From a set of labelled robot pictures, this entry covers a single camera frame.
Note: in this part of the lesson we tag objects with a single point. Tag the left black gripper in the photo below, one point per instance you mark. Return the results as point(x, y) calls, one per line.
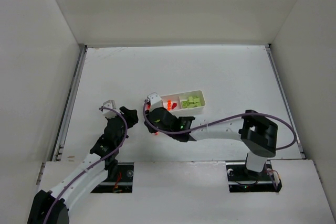
point(126, 116)

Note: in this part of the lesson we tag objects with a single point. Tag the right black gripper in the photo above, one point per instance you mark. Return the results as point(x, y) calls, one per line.
point(151, 118)

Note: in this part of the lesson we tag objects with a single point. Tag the small lime green lego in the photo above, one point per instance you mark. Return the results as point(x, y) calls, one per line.
point(184, 104)

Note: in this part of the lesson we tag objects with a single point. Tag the large lime green lego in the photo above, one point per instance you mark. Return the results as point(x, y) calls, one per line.
point(193, 102)

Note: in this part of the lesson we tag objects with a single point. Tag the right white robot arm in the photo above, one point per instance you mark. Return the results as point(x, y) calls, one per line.
point(257, 132)

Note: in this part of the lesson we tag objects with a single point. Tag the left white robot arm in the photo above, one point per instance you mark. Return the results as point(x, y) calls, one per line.
point(55, 205)

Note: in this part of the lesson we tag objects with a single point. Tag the white three-compartment tray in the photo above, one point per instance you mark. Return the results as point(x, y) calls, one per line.
point(180, 104)

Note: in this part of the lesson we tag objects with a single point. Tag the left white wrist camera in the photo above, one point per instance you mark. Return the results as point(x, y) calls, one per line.
point(108, 109)

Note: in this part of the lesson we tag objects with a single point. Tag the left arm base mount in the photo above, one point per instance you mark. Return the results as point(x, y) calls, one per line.
point(119, 181)

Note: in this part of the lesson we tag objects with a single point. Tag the left aluminium rail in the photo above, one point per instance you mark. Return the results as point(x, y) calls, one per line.
point(59, 142)

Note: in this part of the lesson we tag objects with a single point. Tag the aluminium rail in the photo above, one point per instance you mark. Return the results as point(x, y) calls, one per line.
point(272, 62)
point(59, 142)

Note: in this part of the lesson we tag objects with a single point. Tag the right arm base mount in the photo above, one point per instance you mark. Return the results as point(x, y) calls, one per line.
point(242, 180)

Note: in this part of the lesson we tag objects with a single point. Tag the right aluminium rail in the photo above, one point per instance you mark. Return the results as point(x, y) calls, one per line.
point(272, 62)

